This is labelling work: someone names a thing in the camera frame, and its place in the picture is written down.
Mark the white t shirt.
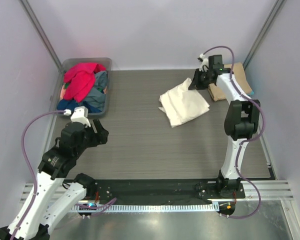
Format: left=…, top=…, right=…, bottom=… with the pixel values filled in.
left=158, top=78, right=210, bottom=128

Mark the clear plastic bin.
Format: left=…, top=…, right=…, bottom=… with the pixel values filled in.
left=53, top=57, right=112, bottom=118

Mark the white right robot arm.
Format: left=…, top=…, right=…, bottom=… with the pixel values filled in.
left=189, top=54, right=260, bottom=199

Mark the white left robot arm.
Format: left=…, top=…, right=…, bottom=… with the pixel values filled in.
left=0, top=119, right=109, bottom=240

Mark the folded beige t shirt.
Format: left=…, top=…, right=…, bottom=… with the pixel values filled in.
left=208, top=62, right=253, bottom=102

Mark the dark blue t shirt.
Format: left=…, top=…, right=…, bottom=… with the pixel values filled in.
left=56, top=99, right=90, bottom=112

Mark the grey blue t shirt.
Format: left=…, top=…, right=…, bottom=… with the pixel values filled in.
left=83, top=71, right=108, bottom=114

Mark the peach pink garment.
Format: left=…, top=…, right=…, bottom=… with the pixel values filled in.
left=59, top=85, right=66, bottom=100

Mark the red t shirt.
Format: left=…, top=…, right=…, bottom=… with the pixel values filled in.
left=63, top=62, right=106, bottom=102

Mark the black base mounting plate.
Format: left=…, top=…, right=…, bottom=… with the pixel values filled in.
left=95, top=178, right=246, bottom=206

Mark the left round black base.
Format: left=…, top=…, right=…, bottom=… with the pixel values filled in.
left=77, top=203, right=98, bottom=219

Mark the round black base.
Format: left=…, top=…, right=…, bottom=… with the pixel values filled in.
left=77, top=203, right=98, bottom=219
left=218, top=202, right=236, bottom=217

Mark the right round black base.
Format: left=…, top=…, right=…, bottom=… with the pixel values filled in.
left=218, top=202, right=236, bottom=217

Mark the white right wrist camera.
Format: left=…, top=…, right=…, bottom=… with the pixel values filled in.
left=197, top=53, right=209, bottom=72

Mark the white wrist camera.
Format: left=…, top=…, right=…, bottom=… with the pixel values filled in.
left=63, top=106, right=91, bottom=127
left=197, top=53, right=209, bottom=72

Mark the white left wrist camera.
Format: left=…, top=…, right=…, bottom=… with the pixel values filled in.
left=63, top=106, right=91, bottom=127

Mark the left aluminium frame post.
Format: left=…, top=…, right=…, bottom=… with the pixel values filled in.
left=19, top=0, right=62, bottom=72

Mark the aluminium frame post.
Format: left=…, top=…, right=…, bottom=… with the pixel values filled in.
left=19, top=0, right=62, bottom=72
left=243, top=0, right=287, bottom=69

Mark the right aluminium frame post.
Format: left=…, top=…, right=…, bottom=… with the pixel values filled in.
left=243, top=0, right=287, bottom=69

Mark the slotted cable duct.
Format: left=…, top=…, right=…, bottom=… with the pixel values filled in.
left=69, top=202, right=220, bottom=213

